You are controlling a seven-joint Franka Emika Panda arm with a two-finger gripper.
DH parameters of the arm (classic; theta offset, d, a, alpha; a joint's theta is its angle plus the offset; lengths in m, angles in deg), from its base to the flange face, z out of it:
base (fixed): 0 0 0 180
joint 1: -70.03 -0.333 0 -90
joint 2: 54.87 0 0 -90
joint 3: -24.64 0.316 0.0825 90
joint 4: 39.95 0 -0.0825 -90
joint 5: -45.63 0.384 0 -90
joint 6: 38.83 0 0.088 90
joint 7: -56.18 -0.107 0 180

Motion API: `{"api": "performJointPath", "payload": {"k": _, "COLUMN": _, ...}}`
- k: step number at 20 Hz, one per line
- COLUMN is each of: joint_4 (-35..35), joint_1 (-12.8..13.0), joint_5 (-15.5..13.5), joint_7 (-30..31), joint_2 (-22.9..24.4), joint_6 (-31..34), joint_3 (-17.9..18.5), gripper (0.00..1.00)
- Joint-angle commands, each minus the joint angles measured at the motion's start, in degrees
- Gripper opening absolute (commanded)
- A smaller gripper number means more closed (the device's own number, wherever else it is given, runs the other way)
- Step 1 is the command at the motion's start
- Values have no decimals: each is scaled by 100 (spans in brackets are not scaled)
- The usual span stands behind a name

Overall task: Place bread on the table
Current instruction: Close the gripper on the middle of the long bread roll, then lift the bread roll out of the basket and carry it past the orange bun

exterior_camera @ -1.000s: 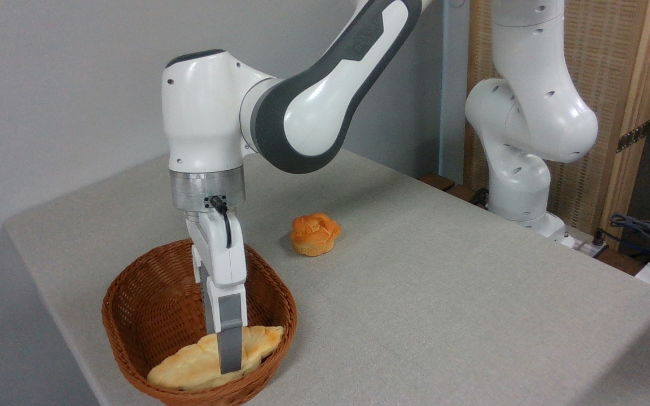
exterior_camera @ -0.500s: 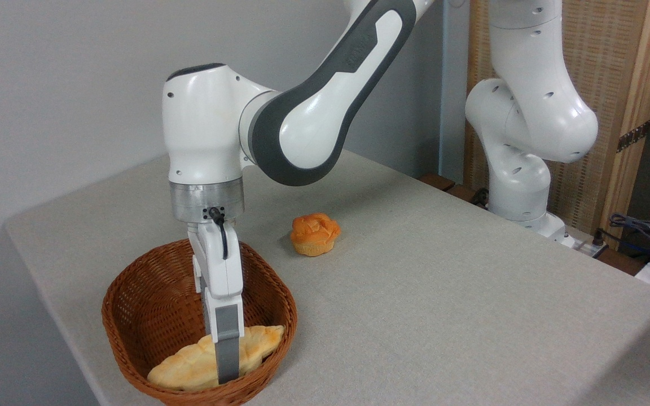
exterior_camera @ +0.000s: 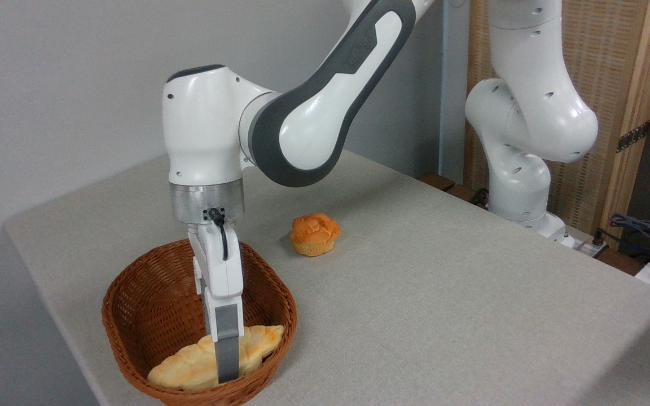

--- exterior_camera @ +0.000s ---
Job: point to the round orange bread bun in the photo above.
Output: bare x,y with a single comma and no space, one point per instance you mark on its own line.
315,232

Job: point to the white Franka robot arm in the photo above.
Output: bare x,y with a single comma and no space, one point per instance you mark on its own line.
313,124

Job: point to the brown woven wicker basket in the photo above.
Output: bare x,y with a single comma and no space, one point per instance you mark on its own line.
156,293

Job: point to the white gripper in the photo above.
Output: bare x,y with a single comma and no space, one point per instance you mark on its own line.
222,276

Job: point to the long pale braided bread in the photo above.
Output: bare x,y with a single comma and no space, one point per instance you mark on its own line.
184,369

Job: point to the black metal screen hinge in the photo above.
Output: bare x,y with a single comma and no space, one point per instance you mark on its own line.
633,136

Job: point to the pale blue vertical trim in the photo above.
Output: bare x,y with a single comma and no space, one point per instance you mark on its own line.
452,113

